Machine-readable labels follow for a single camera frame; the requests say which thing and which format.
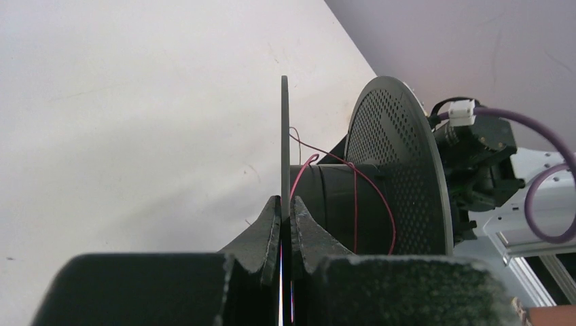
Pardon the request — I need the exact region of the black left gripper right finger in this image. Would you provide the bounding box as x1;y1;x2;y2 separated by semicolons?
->
290;198;521;325

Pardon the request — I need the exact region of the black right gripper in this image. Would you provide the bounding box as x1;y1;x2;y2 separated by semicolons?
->
428;96;526;244

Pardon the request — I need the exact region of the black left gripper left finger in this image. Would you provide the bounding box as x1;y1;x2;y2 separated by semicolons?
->
33;196;281;325

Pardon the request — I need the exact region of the dark grey perforated spool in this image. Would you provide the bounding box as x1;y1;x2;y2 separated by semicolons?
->
279;76;453;325

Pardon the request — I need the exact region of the thin red wire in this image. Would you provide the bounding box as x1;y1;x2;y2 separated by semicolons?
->
287;126;397;257

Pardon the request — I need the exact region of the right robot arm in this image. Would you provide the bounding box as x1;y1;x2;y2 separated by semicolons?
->
429;96;575;248

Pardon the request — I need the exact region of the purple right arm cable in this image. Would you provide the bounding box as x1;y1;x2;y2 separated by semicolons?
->
438;106;576;245

